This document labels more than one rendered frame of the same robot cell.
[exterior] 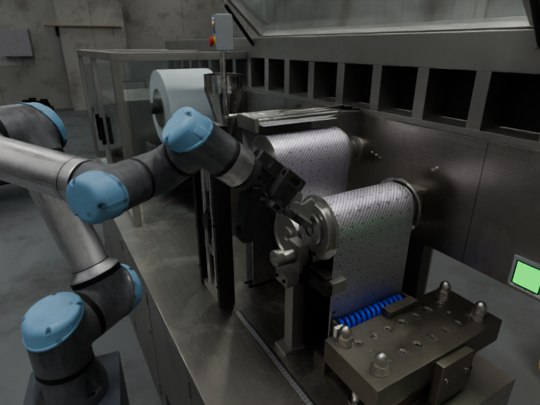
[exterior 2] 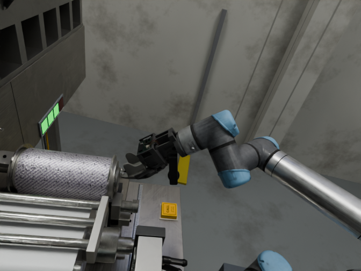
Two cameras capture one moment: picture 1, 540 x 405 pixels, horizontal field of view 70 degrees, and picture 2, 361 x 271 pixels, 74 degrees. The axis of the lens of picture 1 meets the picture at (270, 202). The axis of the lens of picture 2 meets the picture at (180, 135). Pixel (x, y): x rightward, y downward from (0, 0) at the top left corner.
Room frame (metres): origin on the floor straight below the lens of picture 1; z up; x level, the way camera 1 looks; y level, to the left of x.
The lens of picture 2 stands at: (1.17, 0.22, 1.81)
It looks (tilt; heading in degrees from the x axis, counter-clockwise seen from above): 35 degrees down; 200
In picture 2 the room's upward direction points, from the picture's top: 14 degrees clockwise
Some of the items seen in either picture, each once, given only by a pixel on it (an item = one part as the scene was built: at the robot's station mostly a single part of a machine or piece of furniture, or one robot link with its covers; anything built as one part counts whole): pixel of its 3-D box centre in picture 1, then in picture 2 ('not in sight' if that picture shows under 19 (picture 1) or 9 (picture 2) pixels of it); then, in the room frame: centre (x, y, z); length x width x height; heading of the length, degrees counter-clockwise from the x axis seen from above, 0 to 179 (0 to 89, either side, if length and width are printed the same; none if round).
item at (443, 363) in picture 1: (452, 376); not in sight; (0.62, -0.39, 0.96); 0.10 x 0.03 x 0.11; 120
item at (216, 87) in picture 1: (222, 83); not in sight; (1.44, 0.17, 1.50); 0.14 x 0.14 x 0.06
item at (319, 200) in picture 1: (317, 227); (111, 179); (0.77, -0.11, 1.25); 0.15 x 0.01 x 0.15; 30
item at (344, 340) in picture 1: (345, 334); not in sight; (0.65, -0.16, 1.05); 0.04 x 0.04 x 0.04
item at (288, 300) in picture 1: (290, 298); (120, 228); (0.78, -0.05, 1.05); 0.06 x 0.05 x 0.31; 120
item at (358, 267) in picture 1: (370, 277); not in sight; (0.78, -0.24, 1.11); 0.23 x 0.01 x 0.18; 120
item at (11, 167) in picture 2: (396, 205); (22, 169); (0.89, -0.32, 1.25); 0.15 x 0.01 x 0.15; 30
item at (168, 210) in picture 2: not in sight; (168, 210); (0.51, 0.02, 0.91); 0.07 x 0.07 x 0.02; 30
